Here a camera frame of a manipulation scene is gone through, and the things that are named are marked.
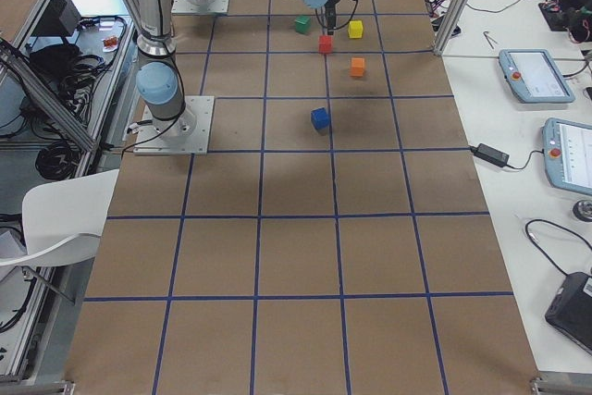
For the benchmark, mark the red wooden block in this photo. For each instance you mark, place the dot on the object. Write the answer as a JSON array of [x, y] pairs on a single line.
[[325, 44]]

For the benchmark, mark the green wooden block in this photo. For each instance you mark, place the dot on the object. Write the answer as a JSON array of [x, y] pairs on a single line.
[[302, 24]]

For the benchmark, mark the yellow wooden block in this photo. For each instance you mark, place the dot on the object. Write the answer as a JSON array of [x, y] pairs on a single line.
[[356, 29]]

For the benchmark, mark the orange wooden block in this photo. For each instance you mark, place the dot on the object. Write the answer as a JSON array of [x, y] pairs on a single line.
[[357, 67]]

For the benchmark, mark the blue wooden block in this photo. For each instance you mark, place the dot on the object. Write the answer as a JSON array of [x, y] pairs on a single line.
[[320, 118]]

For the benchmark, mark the upper teach pendant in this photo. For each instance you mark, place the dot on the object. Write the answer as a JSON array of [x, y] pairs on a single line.
[[533, 77]]

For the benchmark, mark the teach pendant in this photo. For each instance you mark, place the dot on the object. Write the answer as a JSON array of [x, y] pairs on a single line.
[[533, 77], [567, 155]]

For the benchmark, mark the black power adapter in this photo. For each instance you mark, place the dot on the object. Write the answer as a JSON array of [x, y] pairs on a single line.
[[489, 154]]

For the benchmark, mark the lower teach pendant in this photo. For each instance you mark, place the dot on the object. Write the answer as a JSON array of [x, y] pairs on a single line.
[[567, 155]]

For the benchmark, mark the white chair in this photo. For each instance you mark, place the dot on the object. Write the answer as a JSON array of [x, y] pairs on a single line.
[[63, 221]]

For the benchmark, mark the black laptop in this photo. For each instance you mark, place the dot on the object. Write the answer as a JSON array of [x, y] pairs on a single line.
[[570, 310]]

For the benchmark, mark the aluminium frame post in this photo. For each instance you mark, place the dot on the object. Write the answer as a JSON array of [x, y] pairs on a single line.
[[455, 2]]

